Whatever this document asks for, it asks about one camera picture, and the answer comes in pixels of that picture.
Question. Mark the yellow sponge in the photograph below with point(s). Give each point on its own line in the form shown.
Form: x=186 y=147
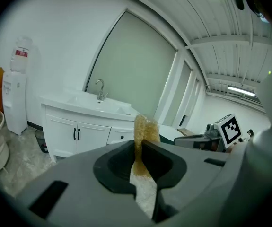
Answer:
x=145 y=129

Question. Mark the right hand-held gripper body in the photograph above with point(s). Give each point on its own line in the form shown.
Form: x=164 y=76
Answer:
x=230 y=129

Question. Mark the clear water bottle red label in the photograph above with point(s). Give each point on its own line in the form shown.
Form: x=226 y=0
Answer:
x=21 y=55

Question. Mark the white ceramic sink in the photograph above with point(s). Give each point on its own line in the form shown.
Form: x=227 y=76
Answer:
x=88 y=103

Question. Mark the chrome faucet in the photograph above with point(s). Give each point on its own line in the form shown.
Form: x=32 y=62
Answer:
x=100 y=92

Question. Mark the ceiling tube light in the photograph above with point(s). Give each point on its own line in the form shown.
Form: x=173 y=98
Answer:
x=241 y=90

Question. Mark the white sink cabinet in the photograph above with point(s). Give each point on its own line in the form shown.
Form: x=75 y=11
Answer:
x=62 y=131

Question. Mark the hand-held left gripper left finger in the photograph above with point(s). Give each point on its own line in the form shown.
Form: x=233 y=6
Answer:
x=113 y=171

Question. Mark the black mesh trash bin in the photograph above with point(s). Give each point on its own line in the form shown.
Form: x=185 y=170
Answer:
x=41 y=141

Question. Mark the frosted glass window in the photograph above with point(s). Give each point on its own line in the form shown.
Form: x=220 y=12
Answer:
x=133 y=72

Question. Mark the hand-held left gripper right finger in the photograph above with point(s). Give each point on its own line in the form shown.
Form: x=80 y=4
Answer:
x=169 y=169

